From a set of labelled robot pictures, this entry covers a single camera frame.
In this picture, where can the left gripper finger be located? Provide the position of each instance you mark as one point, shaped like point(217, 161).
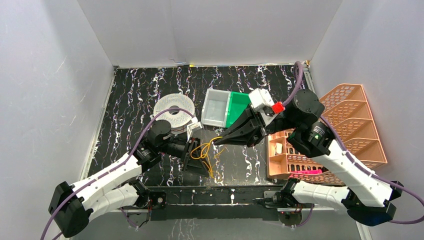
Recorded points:
point(194, 166)
point(195, 150)

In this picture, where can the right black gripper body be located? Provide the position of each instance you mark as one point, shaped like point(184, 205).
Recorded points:
point(279, 123)

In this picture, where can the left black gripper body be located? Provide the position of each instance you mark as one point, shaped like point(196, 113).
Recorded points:
point(189, 152)

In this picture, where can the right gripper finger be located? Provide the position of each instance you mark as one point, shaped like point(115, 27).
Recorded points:
point(240, 138)
point(239, 123)

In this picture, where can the white filament spool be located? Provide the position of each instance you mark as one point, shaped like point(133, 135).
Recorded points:
point(177, 118)

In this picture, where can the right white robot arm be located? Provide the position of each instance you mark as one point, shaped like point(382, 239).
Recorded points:
point(364, 197)

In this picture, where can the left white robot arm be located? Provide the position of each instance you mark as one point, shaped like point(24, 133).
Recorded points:
point(74, 206)

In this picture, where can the green plastic bin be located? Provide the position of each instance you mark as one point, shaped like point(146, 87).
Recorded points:
point(237, 104)

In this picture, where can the white item in organizer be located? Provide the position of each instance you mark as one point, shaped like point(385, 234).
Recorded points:
point(278, 149)

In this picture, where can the white plastic bin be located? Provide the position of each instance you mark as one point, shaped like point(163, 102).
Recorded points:
point(215, 108)

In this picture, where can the pink item in organizer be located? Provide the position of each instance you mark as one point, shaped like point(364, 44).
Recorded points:
point(307, 172)

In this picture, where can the orange desk organizer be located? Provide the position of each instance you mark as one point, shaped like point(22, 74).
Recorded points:
point(348, 111)

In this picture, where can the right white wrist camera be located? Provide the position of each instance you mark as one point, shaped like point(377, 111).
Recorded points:
point(262, 102)

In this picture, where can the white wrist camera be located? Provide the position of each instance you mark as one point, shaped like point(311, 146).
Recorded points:
point(262, 102)
point(193, 127)

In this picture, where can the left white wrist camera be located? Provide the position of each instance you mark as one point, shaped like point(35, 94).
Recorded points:
point(193, 127)

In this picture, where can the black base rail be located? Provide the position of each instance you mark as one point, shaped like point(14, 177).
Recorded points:
point(217, 202)

